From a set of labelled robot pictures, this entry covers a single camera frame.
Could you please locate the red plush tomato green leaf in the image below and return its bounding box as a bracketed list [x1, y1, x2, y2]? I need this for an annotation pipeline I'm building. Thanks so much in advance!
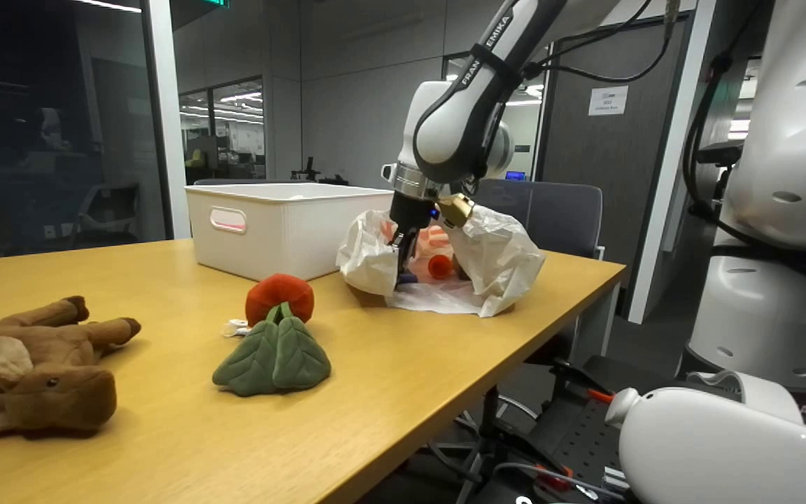
[210, 270, 333, 398]

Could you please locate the white paper door sign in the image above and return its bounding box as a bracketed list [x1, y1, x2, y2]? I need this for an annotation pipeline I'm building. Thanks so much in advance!
[585, 83, 631, 116]

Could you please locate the wood coloured wrist camera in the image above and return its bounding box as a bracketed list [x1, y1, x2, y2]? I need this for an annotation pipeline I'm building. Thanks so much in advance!
[437, 193, 474, 228]

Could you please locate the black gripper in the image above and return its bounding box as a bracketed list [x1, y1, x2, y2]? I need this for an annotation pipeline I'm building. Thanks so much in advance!
[386, 190, 439, 280]

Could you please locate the red tipped black cable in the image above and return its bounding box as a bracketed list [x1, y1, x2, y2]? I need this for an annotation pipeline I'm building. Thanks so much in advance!
[550, 358, 614, 407]

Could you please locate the white plastic storage bin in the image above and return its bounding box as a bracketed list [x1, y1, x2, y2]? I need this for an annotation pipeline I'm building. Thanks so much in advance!
[183, 179, 397, 284]

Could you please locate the white orange print carrier bag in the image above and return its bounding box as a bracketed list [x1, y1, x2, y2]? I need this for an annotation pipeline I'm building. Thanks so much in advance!
[333, 200, 549, 318]

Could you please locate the grey office chair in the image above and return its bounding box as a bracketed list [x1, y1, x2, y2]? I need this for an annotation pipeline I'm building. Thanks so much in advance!
[474, 175, 606, 260]

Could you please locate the brown plush animal toy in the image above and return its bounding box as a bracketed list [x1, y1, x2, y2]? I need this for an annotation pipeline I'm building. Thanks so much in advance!
[0, 293, 143, 438]

